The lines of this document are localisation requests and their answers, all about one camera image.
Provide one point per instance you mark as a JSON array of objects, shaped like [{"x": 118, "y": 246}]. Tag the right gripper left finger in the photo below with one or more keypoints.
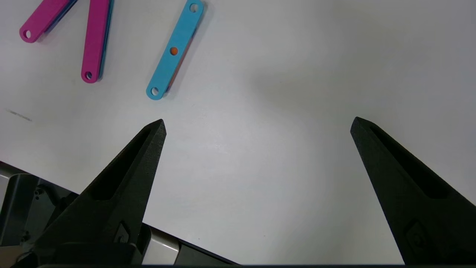
[{"x": 111, "y": 201}]

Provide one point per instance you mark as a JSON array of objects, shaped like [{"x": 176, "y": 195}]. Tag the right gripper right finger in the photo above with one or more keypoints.
[{"x": 427, "y": 216}]

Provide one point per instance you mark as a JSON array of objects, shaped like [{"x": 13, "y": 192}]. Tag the grey robot base chassis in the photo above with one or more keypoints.
[{"x": 22, "y": 208}]

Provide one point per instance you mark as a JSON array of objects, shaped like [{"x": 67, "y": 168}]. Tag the pink bar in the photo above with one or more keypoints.
[
  {"x": 42, "y": 18},
  {"x": 95, "y": 41}
]

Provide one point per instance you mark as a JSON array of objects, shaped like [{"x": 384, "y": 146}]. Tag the long blue bar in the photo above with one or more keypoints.
[{"x": 178, "y": 33}]

